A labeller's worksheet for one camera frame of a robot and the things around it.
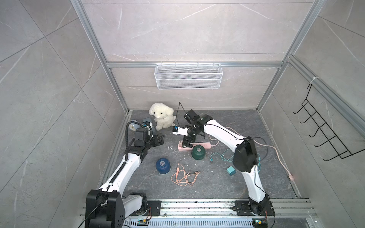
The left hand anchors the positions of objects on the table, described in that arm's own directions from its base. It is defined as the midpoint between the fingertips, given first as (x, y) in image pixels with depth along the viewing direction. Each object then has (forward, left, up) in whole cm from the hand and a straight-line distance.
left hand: (158, 134), depth 85 cm
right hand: (0, -16, -5) cm, 17 cm away
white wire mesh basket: (+41, -20, +14) cm, 47 cm away
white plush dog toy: (+16, -2, -2) cm, 16 cm away
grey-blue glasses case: (+23, +11, -13) cm, 29 cm away
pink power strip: (-1, -29, -14) cm, 32 cm away
